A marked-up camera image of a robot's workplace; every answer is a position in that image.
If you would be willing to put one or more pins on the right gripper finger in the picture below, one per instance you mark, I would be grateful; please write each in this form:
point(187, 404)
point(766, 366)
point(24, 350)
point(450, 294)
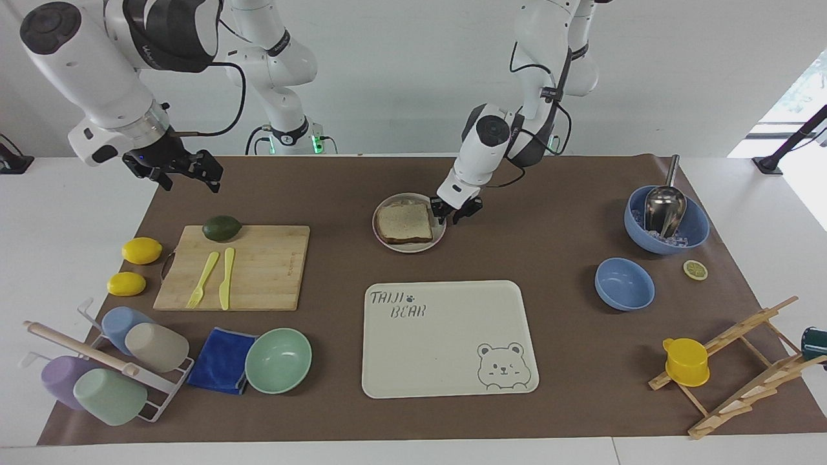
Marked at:
point(208, 170)
point(152, 178)

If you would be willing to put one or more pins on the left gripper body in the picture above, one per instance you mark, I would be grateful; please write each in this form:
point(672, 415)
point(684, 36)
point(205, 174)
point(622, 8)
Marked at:
point(457, 203)

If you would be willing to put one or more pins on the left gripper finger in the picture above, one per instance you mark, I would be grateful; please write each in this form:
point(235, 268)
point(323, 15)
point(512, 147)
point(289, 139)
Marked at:
point(469, 210)
point(437, 212)

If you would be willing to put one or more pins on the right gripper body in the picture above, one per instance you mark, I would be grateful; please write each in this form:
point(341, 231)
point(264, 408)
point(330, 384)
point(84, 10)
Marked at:
point(160, 150)

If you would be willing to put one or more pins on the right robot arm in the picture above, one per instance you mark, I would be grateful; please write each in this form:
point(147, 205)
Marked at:
point(90, 71)

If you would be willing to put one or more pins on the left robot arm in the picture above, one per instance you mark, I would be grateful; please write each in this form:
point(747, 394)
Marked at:
point(549, 58)

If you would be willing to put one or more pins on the round pink plate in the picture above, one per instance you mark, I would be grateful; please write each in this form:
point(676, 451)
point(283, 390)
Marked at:
point(439, 236)

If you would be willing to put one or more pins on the bread slice sandwich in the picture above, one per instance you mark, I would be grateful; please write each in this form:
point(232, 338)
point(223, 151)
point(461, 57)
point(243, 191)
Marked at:
point(404, 221)

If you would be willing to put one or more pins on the green avocado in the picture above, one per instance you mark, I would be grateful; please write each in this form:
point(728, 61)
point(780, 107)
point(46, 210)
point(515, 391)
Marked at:
point(221, 228)

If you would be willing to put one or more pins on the yellow lemon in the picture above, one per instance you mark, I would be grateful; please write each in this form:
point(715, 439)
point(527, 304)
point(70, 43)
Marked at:
point(126, 284)
point(141, 250)

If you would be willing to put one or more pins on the yellow-green plastic knife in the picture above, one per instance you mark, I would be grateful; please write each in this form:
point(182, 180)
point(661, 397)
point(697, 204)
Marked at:
point(226, 278)

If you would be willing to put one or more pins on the yellow-green plastic fork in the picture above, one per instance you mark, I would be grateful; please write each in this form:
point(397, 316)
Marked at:
point(202, 281)

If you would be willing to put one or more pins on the wooden cutting board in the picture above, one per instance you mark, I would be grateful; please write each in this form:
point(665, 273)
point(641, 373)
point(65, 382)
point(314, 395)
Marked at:
point(258, 271)

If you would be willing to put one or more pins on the cream tray with bear print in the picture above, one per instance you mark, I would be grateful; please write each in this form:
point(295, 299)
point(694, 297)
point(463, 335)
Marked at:
point(439, 342)

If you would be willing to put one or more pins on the black stand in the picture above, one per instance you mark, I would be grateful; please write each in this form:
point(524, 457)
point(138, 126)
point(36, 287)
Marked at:
point(791, 139)
point(14, 161)

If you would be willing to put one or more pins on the blue plastic cup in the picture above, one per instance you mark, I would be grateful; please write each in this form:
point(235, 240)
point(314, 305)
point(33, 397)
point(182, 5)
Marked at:
point(119, 323)

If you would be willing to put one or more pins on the beige plastic cup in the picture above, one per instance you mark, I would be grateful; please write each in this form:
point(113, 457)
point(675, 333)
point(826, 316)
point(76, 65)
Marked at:
point(158, 347)

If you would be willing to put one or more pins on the small blue bowl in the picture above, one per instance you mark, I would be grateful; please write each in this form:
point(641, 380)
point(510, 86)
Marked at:
point(624, 284)

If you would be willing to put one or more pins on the blue cloth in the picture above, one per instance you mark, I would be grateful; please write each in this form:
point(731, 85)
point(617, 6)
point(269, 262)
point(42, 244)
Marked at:
point(219, 360)

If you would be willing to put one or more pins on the metal scoop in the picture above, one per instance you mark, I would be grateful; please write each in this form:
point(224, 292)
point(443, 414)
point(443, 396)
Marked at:
point(664, 210)

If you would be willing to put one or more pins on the green bowl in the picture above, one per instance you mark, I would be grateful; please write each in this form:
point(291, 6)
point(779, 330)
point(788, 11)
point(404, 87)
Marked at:
point(278, 361)

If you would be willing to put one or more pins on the clear ice cubes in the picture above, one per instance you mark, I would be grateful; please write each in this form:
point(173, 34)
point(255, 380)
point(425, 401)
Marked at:
point(678, 242)

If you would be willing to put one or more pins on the purple plastic cup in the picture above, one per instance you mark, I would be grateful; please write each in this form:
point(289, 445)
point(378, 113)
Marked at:
point(61, 381)

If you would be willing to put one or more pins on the green plastic cup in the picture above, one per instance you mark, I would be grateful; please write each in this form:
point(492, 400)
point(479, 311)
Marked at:
point(110, 397)

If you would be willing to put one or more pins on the large blue bowl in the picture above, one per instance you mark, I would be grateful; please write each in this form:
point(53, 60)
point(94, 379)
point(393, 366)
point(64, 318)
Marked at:
point(698, 229)

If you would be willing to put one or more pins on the lemon slice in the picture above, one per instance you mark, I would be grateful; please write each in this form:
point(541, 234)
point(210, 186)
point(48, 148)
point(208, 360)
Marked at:
point(696, 270)

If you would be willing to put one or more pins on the wooden drying rack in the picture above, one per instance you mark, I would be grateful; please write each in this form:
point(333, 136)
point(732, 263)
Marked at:
point(749, 387)

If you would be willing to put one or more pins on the dark green cup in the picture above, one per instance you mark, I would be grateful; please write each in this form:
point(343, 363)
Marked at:
point(815, 344)

